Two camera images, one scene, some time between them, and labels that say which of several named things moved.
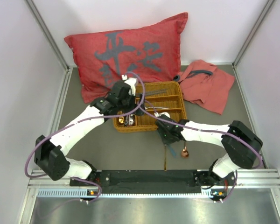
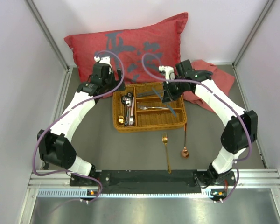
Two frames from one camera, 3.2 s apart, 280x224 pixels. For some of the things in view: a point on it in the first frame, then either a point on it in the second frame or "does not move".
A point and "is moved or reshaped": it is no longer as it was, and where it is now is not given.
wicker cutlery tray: x=165 y=97 does not move
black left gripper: x=138 y=108 → x=111 y=75
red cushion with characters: x=102 y=57 does not move
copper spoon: x=184 y=152 does not move
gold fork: x=165 y=162 is moved or reshaped
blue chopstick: x=158 y=90 → x=150 y=93
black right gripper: x=166 y=141 → x=168 y=95
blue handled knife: x=172 y=151 → x=166 y=104
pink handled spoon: x=131 y=121 does not move
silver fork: x=156 y=108 does not move
